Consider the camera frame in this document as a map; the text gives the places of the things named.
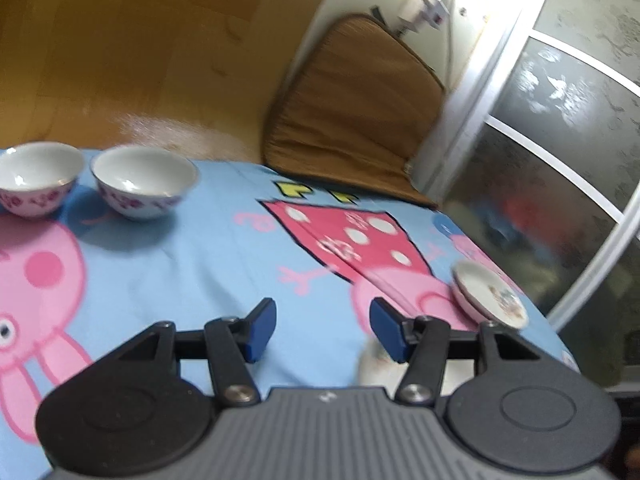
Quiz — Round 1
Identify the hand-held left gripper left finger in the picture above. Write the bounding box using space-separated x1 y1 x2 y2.
92 297 277 408

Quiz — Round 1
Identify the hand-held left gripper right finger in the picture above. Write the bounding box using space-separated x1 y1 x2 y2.
369 297 566 406

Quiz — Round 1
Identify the white floral plate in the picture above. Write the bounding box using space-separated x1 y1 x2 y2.
451 260 530 332
356 337 416 389

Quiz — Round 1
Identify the white bowl purple floral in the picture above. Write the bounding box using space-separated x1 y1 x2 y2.
90 146 199 221
0 142 86 218

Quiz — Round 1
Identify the printed cartoon blanket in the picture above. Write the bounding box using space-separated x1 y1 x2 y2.
0 147 582 467

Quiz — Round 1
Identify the brown cushion mat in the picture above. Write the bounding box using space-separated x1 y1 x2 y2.
262 12 447 211

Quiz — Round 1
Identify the frosted glass sliding door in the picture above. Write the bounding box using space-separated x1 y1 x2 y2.
415 0 640 391

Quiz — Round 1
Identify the white power cable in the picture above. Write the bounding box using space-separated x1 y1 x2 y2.
445 0 466 81

